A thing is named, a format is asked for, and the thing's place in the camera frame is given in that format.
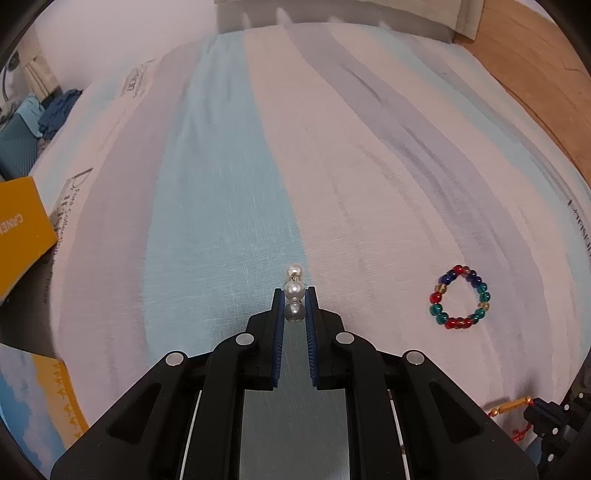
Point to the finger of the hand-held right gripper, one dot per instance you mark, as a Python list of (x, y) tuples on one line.
[(551, 420)]

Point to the narrow beige curtain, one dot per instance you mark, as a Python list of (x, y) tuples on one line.
[(44, 76)]

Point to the blue clothes pile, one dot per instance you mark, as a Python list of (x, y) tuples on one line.
[(18, 143)]

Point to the wooden headboard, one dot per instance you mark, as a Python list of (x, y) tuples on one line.
[(540, 69)]

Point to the dark blue clothes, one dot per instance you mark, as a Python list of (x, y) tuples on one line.
[(57, 113)]

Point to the yellow cardboard box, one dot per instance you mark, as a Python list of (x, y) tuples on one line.
[(21, 230)]

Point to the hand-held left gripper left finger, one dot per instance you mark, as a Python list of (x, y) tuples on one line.
[(277, 341)]

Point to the white pearl strand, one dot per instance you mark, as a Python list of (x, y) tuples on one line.
[(294, 290)]

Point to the blue and yellow booklet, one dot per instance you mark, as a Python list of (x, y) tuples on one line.
[(32, 406)]

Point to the wide beige curtain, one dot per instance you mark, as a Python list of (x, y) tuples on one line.
[(351, 14)]

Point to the striped blue grey blanket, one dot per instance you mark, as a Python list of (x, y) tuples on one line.
[(369, 184)]

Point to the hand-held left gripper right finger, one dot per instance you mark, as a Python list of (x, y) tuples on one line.
[(311, 341)]

